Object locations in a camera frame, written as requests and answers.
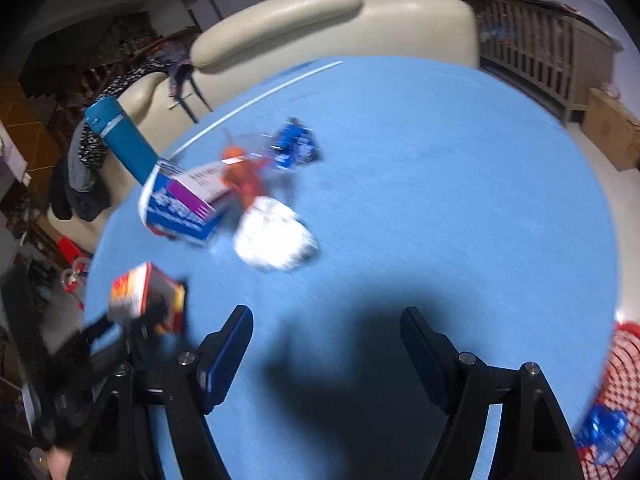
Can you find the red plastic object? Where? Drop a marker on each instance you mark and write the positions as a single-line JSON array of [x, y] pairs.
[[70, 247]]

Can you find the orange snack wrapper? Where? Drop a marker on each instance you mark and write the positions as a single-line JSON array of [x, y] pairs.
[[242, 175]]

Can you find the blue snack wrapper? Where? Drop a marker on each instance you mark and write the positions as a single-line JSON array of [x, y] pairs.
[[295, 142]]

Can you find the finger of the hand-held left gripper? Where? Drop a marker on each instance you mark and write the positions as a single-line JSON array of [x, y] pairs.
[[155, 312]]

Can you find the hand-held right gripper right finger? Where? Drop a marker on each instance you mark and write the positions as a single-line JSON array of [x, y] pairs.
[[425, 360]]

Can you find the small red yellow box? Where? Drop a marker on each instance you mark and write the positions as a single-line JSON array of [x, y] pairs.
[[135, 285]]

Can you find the red plastic mesh basket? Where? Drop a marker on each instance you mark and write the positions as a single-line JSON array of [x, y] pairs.
[[625, 360]]

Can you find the thin white stick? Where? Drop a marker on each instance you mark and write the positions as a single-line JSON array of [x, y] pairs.
[[260, 97]]

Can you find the crumpled blue plastic wrapper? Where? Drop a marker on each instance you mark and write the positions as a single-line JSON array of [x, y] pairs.
[[602, 427]]

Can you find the brown cardboard box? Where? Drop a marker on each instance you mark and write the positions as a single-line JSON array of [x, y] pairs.
[[610, 125]]

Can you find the cream leather sofa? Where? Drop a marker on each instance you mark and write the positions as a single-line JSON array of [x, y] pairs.
[[280, 15]]

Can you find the wooden baby crib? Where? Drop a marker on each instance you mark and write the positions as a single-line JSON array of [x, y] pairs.
[[540, 45]]

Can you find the white plastic bag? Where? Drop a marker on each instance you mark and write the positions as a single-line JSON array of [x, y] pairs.
[[272, 235]]

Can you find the blue and purple carton box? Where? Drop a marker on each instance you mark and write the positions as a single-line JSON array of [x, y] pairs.
[[185, 210]]

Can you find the blue tablecloth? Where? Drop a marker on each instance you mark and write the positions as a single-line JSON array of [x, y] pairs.
[[425, 185]]

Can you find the dark patterned clothes pile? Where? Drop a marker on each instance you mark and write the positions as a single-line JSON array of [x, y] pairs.
[[85, 160]]

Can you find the dark wooden shelf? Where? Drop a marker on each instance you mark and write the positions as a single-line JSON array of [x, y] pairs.
[[75, 85]]

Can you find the purple patterned garment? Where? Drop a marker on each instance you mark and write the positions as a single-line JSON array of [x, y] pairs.
[[172, 55]]

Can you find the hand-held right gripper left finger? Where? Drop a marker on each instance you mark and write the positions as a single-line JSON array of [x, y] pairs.
[[227, 365]]

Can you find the blue drinking bottle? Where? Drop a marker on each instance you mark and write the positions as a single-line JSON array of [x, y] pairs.
[[125, 140]]

